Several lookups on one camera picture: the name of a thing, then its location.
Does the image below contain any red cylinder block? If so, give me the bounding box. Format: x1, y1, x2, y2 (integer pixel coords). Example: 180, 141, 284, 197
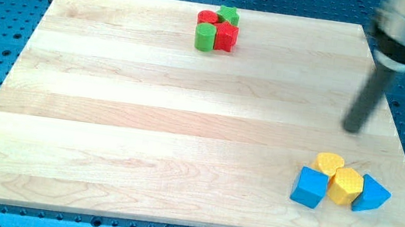
197, 9, 219, 24

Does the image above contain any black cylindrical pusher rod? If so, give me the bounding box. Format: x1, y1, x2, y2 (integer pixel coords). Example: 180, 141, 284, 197
342, 63, 396, 134

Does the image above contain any blue cube block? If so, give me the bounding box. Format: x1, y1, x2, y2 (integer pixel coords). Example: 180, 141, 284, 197
290, 166, 329, 209

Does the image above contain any green cylinder block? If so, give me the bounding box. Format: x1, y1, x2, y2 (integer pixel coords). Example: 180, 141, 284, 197
194, 23, 217, 52

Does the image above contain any green star block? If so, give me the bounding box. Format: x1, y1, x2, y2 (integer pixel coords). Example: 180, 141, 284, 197
216, 5, 240, 26

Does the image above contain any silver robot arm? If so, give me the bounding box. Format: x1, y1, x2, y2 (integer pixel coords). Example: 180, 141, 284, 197
342, 0, 405, 134

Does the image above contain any light wooden board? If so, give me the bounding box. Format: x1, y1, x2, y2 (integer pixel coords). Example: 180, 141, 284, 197
0, 0, 405, 227

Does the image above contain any blue triangular block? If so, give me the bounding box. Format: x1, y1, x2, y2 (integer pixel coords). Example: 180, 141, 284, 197
351, 173, 392, 211

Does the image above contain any red star block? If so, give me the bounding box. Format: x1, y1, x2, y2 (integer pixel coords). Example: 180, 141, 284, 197
214, 21, 239, 52

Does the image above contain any yellow heart block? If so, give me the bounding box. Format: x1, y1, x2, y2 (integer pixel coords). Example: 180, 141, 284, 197
311, 152, 345, 178

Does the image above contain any yellow hexagon block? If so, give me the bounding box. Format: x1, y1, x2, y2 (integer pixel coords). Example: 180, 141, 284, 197
326, 167, 364, 205

